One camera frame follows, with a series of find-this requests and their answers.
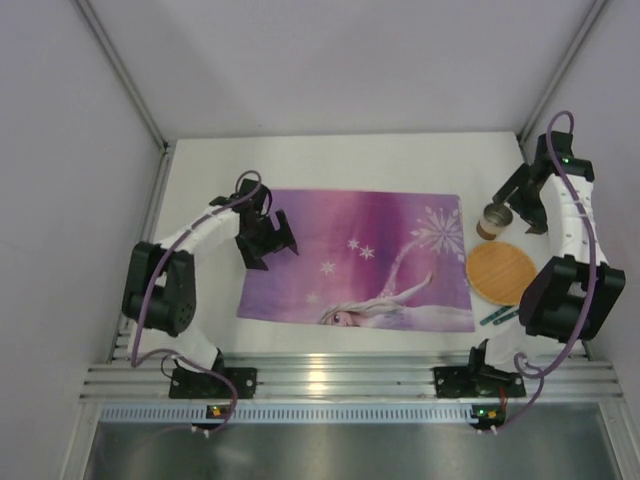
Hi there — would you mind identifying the metal cup with brown sleeve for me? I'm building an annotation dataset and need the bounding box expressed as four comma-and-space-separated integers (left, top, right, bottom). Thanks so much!
476, 203, 513, 241

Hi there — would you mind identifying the purple printed placemat cloth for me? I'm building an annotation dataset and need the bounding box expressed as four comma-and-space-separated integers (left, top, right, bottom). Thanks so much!
237, 189, 475, 333

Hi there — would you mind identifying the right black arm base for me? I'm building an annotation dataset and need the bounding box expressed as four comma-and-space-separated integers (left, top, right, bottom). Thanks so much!
433, 366, 526, 399

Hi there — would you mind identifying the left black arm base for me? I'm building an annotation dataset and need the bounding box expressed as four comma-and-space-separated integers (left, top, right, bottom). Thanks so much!
168, 367, 258, 400

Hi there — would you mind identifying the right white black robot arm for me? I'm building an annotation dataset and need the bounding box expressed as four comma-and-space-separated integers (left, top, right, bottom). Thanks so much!
493, 131, 626, 379

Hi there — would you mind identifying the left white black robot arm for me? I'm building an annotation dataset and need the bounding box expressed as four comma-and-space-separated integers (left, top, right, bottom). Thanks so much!
121, 170, 298, 374

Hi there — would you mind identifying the round wooden plate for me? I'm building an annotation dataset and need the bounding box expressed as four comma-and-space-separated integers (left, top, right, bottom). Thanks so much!
466, 241, 537, 306

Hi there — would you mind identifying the teal handled spoon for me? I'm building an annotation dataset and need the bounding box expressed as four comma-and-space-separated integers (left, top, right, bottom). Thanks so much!
492, 311, 519, 326

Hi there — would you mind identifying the teal handled fork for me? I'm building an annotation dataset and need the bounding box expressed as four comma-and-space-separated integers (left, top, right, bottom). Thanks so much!
479, 306, 519, 326

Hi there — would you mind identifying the aluminium mounting rail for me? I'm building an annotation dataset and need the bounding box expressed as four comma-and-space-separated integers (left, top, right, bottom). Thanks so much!
80, 354, 623, 403

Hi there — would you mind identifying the slotted grey cable duct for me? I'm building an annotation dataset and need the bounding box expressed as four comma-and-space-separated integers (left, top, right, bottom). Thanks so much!
99, 404, 502, 425

